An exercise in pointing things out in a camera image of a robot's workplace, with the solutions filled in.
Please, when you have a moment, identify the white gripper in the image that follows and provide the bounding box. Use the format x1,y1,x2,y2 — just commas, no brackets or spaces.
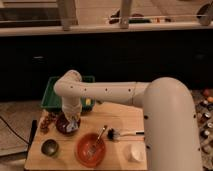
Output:
62,103,82,122

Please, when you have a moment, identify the orange bowl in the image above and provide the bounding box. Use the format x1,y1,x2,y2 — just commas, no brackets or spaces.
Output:
75,133,106,168

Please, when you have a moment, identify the brown grape bunch toy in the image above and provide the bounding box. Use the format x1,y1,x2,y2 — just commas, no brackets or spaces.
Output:
40,112,57,134

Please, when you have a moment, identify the white cup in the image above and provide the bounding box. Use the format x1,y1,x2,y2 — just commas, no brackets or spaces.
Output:
129,144,144,163

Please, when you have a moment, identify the wooden board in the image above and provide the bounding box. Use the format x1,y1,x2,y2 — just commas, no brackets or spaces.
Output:
24,103,147,171

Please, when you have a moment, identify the metal spoon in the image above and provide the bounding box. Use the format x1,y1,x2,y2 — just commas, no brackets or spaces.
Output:
87,125,108,157

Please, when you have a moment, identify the black cable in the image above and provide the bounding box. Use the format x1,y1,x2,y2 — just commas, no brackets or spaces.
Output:
0,115,30,145

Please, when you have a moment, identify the green plastic bin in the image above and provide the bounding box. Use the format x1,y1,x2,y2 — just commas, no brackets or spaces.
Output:
41,76,95,112

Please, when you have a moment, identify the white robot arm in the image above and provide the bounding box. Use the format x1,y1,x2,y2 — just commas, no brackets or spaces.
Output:
54,70,203,171

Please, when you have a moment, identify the small dark green bowl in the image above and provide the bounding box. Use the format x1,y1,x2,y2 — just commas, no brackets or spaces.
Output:
41,139,59,156

